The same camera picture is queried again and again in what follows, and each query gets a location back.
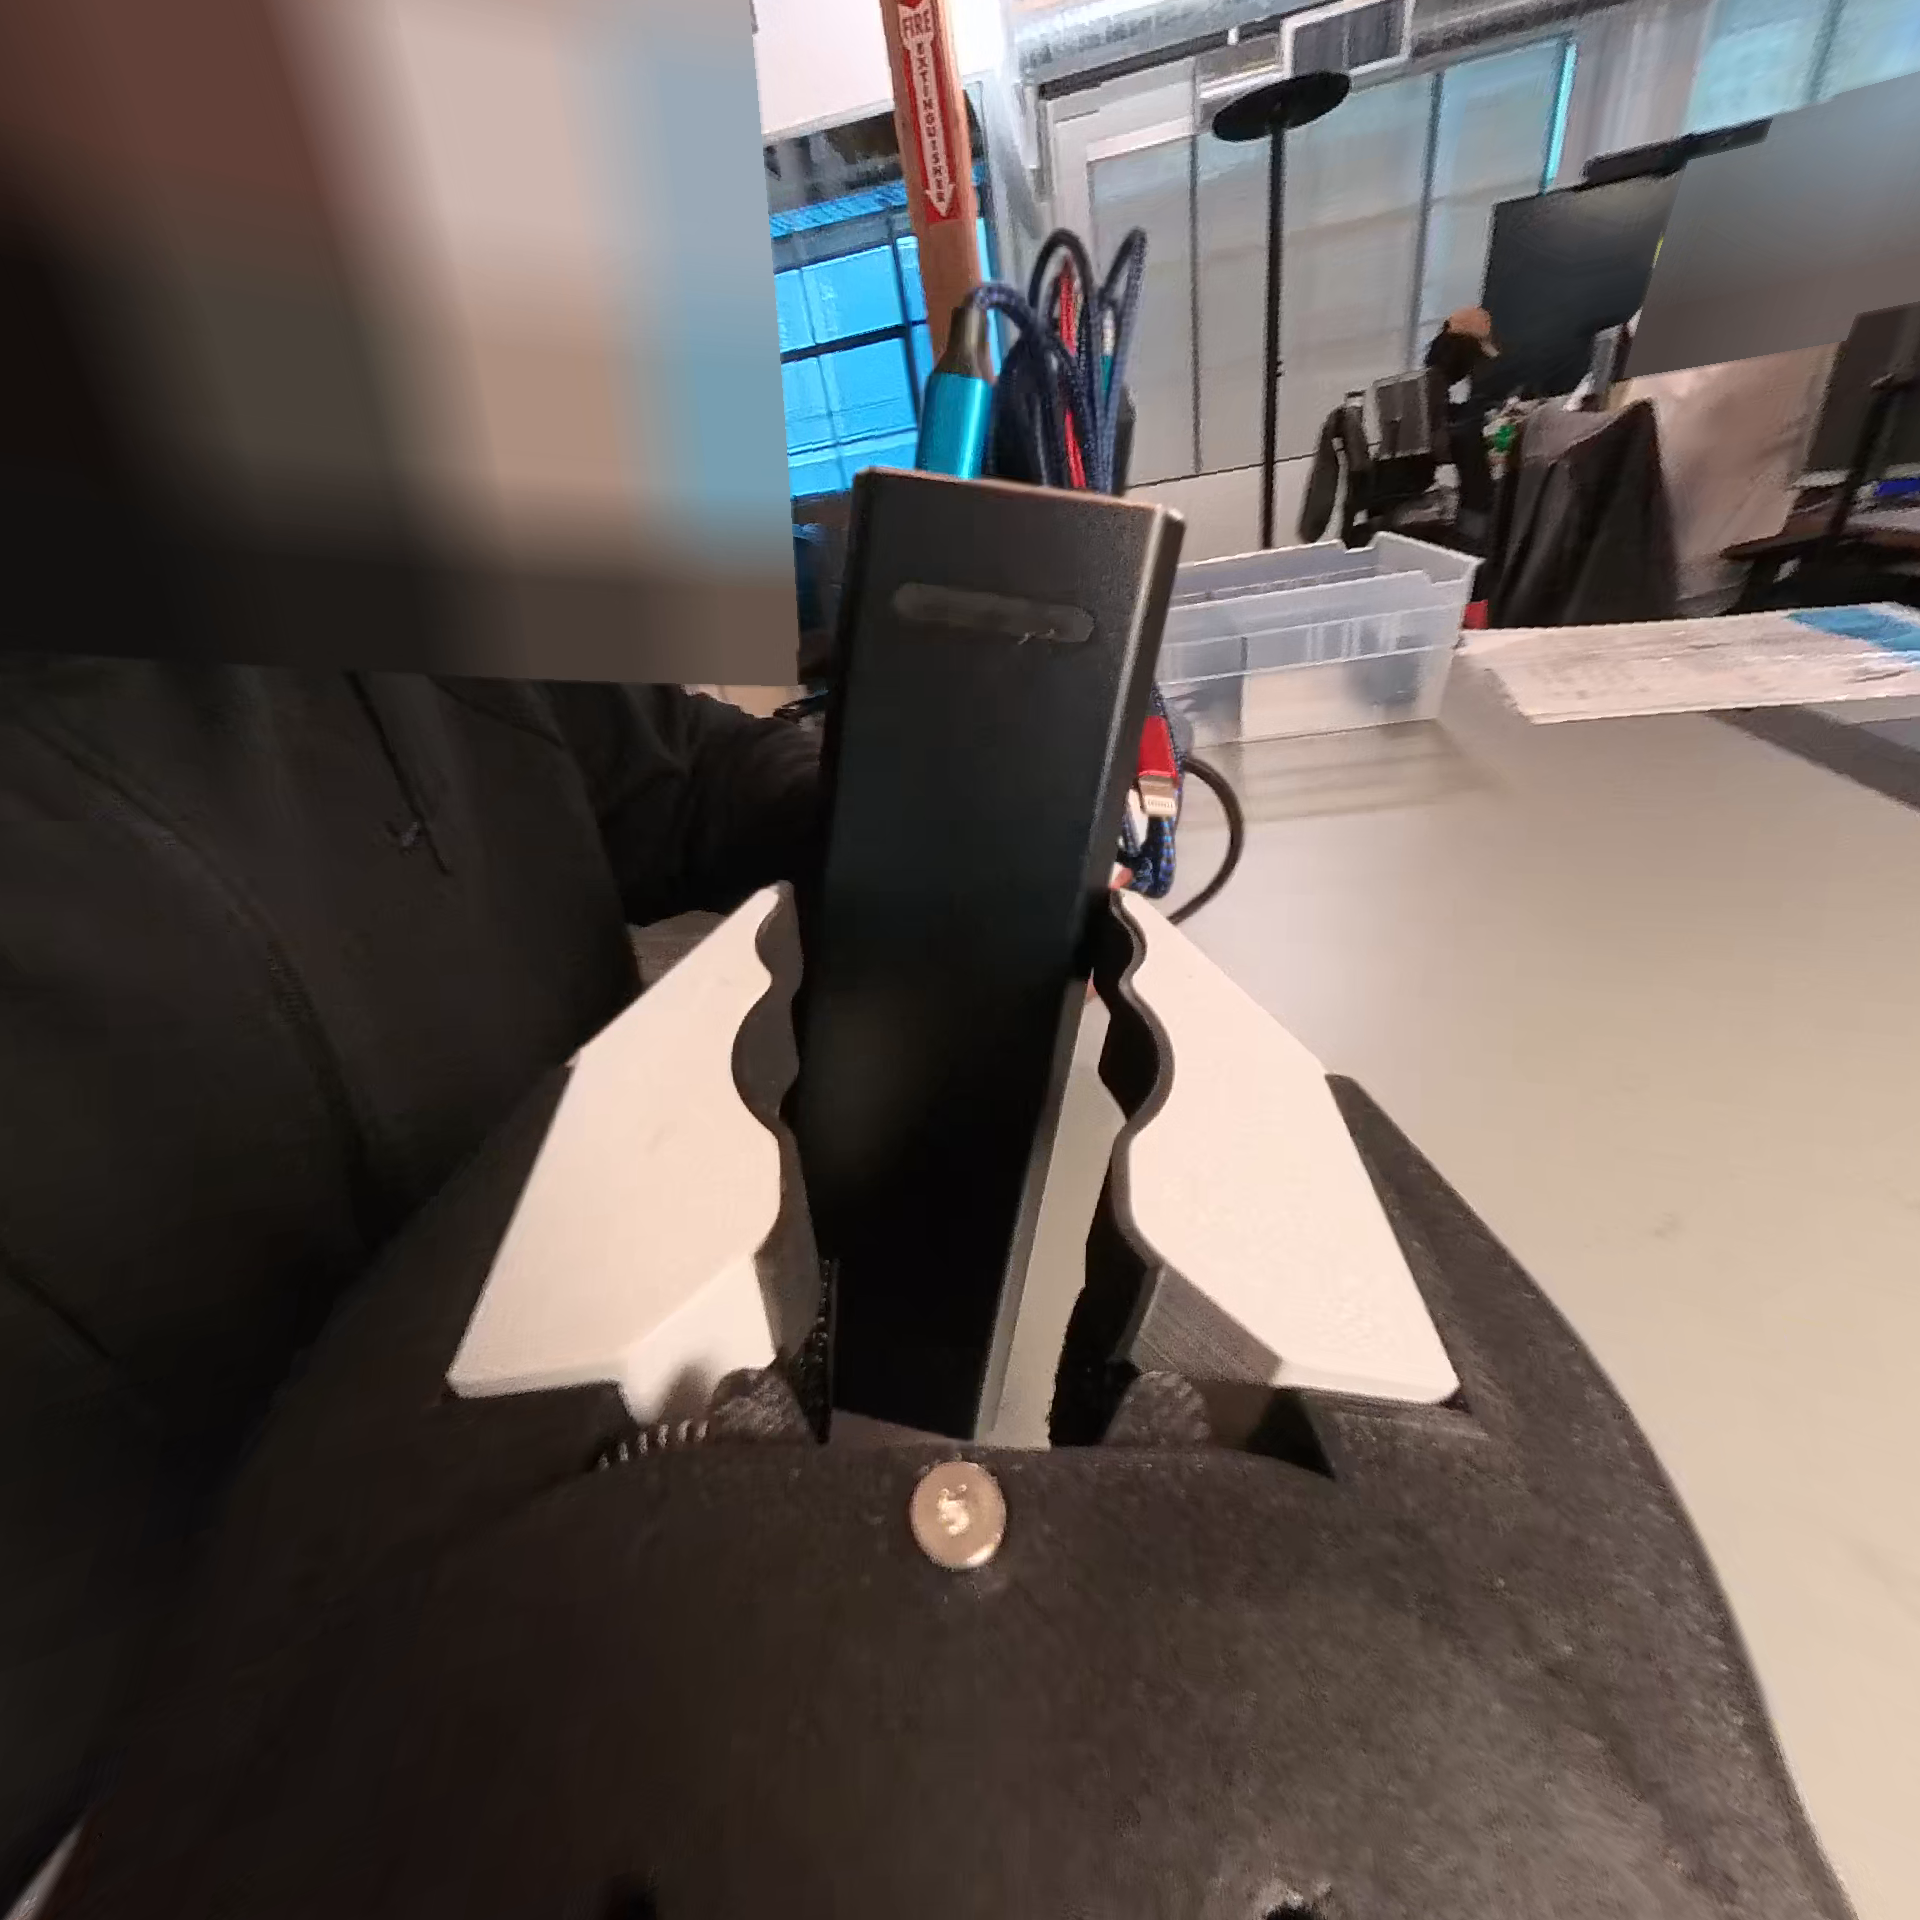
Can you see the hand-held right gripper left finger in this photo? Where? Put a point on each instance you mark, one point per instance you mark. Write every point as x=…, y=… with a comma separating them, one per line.
x=634, y=1216

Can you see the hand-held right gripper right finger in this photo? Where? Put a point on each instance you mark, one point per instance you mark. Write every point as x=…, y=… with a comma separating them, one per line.
x=1275, y=1200

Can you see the slim black USB hub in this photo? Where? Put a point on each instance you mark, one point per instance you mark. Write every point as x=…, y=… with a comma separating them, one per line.
x=961, y=839

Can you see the clear plastic bin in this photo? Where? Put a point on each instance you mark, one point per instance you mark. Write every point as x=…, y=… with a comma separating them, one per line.
x=1318, y=660

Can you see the person's left forearm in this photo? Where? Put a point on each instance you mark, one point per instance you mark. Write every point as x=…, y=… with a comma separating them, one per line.
x=702, y=814

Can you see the printed paper sheets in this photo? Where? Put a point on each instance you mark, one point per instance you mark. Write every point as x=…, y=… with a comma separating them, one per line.
x=1679, y=660

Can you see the black office chair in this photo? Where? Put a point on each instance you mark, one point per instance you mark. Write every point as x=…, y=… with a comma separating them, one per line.
x=1383, y=468

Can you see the black jacket on chair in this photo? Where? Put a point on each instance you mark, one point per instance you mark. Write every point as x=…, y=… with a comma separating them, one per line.
x=1574, y=507

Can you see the wooden office desk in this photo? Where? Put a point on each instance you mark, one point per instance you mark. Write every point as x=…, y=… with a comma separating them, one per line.
x=1832, y=545

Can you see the black computer monitor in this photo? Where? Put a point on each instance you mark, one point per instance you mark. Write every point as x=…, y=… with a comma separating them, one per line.
x=1873, y=388
x=1547, y=298

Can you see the black floor lamp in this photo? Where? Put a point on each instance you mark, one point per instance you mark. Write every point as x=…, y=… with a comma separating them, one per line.
x=1275, y=103

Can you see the wooden post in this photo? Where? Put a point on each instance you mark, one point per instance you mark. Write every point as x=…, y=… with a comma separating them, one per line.
x=936, y=253

